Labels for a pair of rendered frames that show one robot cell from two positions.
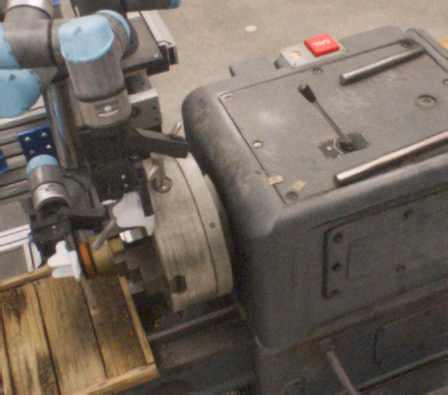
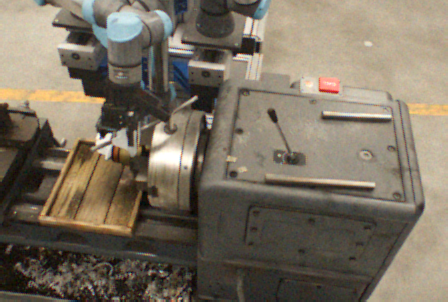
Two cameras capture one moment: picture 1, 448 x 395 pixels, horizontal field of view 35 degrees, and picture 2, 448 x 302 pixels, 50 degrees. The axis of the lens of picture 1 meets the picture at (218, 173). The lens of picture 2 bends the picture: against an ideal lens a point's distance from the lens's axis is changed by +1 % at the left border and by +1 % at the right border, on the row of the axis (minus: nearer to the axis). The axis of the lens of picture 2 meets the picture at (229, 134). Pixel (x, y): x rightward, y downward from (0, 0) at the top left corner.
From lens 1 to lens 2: 0.41 m
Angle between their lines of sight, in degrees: 15
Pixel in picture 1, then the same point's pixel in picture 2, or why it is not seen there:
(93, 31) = (123, 25)
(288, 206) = (226, 179)
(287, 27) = (393, 53)
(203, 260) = (172, 185)
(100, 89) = (118, 61)
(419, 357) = not seen: outside the picture
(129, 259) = (137, 162)
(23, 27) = (105, 2)
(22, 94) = not seen: hidden behind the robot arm
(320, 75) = (312, 105)
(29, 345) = (77, 181)
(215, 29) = (344, 34)
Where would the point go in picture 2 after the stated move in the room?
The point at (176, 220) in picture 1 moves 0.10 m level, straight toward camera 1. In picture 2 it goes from (165, 154) to (151, 181)
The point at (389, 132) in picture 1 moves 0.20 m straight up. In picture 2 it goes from (324, 163) to (341, 111)
